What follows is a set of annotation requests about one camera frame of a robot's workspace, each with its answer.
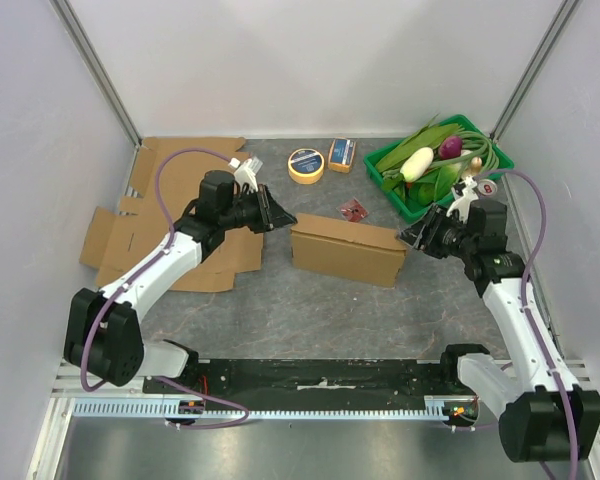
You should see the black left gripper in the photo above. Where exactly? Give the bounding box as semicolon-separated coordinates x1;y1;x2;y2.
221;185;298;235

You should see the brown cardboard box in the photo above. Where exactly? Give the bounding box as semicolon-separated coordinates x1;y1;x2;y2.
291;213;408;287

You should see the cardboard sheet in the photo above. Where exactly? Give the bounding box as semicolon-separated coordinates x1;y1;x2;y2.
80;137;263;293

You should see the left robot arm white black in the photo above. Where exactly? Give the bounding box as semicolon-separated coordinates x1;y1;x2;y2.
64;170;297;393

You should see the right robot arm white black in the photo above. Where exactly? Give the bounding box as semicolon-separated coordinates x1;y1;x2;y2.
398;199;600;462

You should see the green plastic tray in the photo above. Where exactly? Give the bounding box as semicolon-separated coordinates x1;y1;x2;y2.
364;115;514;223

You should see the green leafy vegetable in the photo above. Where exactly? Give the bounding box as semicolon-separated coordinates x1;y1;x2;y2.
373;120;463;208

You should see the yellow tape roll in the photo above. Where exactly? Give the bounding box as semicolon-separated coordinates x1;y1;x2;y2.
287;148;325;185

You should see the red packet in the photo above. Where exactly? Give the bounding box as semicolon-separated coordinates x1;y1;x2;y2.
338;198;368;223

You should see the purple onion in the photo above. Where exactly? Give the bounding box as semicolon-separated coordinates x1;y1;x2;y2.
438;135;463;160

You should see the brown mushroom toy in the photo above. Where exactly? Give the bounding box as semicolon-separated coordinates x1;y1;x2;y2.
461;156;483;179

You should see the yellow sponge block blue label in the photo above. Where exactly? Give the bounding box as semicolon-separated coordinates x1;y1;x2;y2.
327;138;356;173

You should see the green long beans bundle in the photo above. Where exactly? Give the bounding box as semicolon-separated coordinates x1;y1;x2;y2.
375;125;495;178

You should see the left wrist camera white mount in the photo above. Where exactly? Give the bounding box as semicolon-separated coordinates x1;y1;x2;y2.
228;156;263;192

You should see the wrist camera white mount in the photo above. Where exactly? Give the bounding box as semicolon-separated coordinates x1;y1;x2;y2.
446;176;479;224
228;156;263;192

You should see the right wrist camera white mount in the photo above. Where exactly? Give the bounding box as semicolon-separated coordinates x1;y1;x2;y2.
446;176;479;224

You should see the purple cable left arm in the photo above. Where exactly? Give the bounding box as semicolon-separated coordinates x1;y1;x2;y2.
79;147;251;430

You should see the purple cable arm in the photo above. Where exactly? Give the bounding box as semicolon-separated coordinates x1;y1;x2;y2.
442;169;581;480
79;147;251;430

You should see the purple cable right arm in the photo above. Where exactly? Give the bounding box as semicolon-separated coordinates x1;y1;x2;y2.
442;169;581;480

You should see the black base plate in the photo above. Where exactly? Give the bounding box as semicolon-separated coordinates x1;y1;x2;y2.
175;359;478;410

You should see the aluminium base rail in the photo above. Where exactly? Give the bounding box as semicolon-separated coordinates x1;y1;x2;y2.
49;357;149;399

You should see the grey slotted cable duct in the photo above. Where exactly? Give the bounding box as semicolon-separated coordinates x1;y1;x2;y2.
72;397;475;421

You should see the aluminium frame post right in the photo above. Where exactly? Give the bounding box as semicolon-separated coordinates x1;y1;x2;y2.
490;0;581;142

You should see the aluminium frame post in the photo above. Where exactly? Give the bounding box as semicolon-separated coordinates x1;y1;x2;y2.
490;0;581;142
50;0;142;147

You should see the aluminium frame post left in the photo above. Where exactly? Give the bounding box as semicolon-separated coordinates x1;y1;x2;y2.
50;0;142;147

